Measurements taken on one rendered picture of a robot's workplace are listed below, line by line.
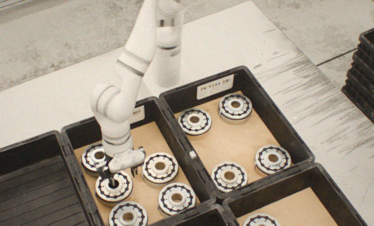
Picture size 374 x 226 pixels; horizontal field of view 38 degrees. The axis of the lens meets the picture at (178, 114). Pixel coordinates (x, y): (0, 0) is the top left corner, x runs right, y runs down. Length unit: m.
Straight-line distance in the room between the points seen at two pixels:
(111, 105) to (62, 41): 2.01
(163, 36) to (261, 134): 0.42
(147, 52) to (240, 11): 1.08
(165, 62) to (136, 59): 0.54
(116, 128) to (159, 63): 0.51
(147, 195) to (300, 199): 0.42
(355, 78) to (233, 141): 1.02
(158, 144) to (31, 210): 0.41
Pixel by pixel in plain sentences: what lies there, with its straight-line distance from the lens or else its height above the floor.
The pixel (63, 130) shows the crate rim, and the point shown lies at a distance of 1.57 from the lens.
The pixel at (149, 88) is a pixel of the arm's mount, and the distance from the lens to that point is 1.83.
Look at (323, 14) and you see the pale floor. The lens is 3.44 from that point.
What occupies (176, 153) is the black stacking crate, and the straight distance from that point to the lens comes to 1.58.
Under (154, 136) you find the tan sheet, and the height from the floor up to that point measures 0.83.
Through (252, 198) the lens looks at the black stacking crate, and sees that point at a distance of 1.46.
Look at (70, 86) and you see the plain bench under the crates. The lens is 1.99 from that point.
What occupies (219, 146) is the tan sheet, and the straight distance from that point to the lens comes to 1.63.
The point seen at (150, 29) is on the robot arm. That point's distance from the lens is 1.22.
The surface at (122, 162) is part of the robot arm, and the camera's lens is 1.34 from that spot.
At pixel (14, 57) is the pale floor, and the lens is 3.19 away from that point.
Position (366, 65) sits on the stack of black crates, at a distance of 2.45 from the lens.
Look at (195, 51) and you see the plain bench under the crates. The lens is 2.08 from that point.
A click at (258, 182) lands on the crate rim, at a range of 1.45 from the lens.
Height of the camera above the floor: 2.14
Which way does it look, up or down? 50 degrees down
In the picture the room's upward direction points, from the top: straight up
